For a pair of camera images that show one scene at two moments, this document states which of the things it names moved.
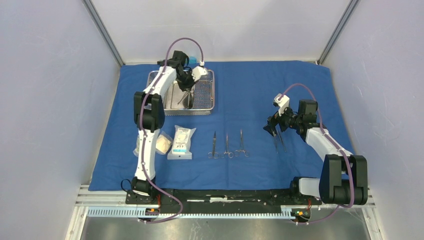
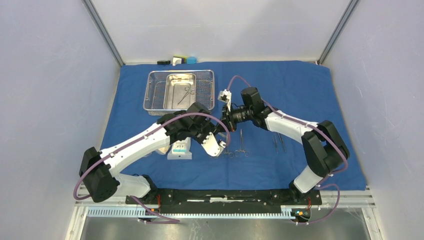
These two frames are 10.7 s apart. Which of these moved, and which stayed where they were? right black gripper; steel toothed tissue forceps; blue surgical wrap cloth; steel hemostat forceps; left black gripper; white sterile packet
Moved: right black gripper; left black gripper
Stayed: white sterile packet; steel hemostat forceps; blue surgical wrap cloth; steel toothed tissue forceps
